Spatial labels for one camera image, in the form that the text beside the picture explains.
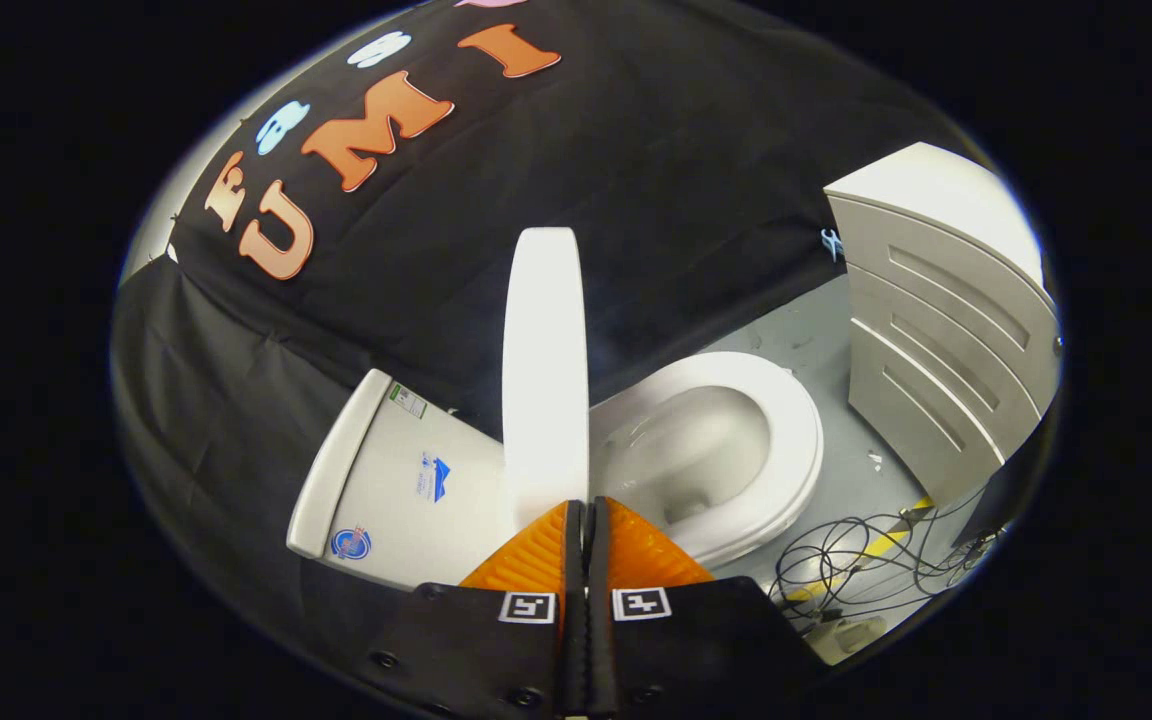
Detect white toilet lid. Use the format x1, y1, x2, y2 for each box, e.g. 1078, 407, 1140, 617
502, 227, 592, 531

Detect white power strip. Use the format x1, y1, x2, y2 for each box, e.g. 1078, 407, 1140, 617
806, 615, 887, 666

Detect yellow floor tape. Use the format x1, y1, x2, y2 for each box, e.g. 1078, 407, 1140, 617
786, 497, 937, 601

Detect white toilet seat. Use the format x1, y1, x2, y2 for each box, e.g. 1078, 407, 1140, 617
591, 352, 825, 553

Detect black cable tangle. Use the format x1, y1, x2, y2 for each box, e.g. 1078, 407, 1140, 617
771, 495, 1002, 623

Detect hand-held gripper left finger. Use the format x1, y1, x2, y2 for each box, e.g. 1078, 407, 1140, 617
361, 500, 587, 719

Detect white toilet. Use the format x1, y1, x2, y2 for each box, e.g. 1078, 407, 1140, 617
286, 352, 825, 591

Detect white drawer cabinet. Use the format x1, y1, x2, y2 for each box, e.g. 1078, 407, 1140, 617
824, 142, 1062, 509

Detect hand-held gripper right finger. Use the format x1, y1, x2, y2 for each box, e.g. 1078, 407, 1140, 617
586, 497, 827, 719

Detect black backdrop cloth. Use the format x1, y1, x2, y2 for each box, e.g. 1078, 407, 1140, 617
111, 0, 997, 681

